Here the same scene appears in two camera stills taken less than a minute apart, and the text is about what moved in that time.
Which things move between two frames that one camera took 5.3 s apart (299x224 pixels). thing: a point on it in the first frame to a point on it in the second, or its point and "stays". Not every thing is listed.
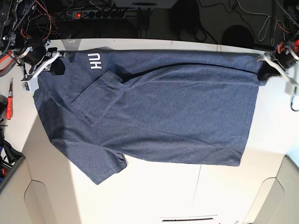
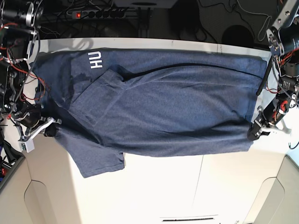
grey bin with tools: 10,158 stays
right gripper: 283,60 to 272,114
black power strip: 103,13 stays
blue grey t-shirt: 189,107 stays
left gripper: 33,60 to 29,115
